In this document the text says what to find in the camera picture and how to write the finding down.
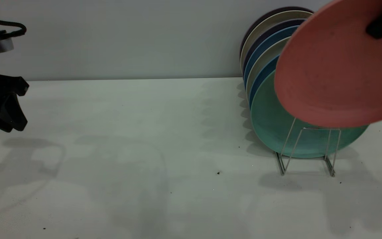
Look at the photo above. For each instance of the pink round plate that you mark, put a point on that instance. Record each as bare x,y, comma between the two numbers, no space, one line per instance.
327,73

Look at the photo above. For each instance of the navy purple round plate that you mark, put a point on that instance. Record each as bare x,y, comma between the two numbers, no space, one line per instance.
277,28

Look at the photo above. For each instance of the beige round plate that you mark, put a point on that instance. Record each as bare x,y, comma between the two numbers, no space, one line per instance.
277,20
269,53

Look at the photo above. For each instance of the dark maroon round plate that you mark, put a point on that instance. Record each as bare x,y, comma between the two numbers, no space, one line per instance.
277,12

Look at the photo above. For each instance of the light blue round plate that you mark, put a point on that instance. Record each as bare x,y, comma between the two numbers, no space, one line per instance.
274,38

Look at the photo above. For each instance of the dark blue round plate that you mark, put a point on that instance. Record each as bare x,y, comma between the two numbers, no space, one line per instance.
261,79

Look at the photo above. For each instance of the green round plate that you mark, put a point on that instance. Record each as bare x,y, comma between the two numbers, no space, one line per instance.
277,126

